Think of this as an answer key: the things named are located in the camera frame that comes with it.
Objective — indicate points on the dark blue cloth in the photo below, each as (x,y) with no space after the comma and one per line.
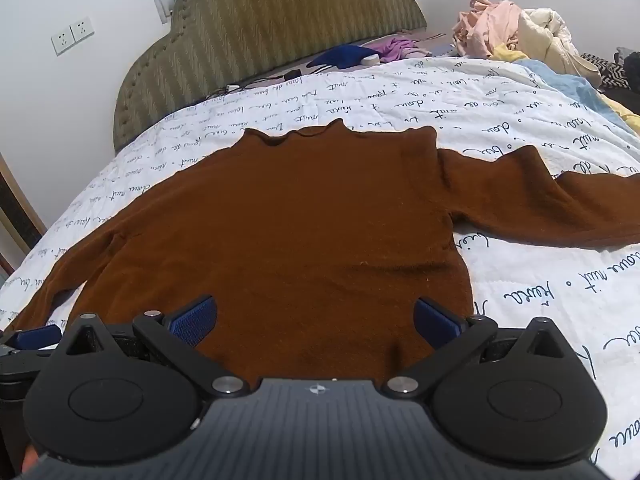
(345,55)

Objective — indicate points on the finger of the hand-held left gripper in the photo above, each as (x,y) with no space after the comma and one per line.
(35,336)

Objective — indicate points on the purple cloth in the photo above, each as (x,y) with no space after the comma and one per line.
(397,47)

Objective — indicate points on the cream puffy jacket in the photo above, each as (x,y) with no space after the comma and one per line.
(555,40)

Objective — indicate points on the olive striped padded headboard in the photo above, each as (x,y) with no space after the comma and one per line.
(260,25)

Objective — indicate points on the white script-printed quilt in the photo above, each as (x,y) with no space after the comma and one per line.
(525,110)

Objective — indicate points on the black white zigzag cloth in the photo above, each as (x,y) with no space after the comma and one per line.
(607,72)

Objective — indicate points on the small white object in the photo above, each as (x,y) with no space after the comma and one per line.
(371,59)

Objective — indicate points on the wooden furniture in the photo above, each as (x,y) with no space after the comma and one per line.
(12,220)

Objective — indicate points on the light blue blanket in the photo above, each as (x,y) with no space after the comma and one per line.
(555,77)

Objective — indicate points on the pink clothes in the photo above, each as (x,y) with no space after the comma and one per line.
(485,25)

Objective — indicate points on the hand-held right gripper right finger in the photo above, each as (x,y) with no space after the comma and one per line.
(436,324)

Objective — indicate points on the brown knit sweater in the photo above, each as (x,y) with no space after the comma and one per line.
(300,220)

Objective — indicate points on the yellow cloth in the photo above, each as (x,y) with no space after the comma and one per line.
(507,53)

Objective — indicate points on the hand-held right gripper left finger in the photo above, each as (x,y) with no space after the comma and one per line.
(196,319)

